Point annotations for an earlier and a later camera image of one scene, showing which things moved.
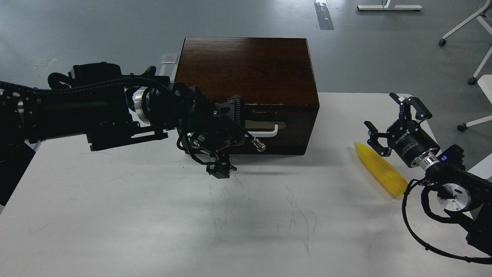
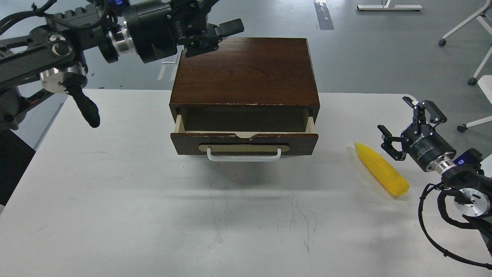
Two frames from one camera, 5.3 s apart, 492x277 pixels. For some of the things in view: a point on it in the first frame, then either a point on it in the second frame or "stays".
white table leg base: [386, 7] stays
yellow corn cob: [388, 174] stays
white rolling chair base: [484, 18] stays
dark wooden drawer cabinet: [275, 77] stays
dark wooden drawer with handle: [261, 118] → [243, 146]
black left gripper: [200, 121] → [157, 28]
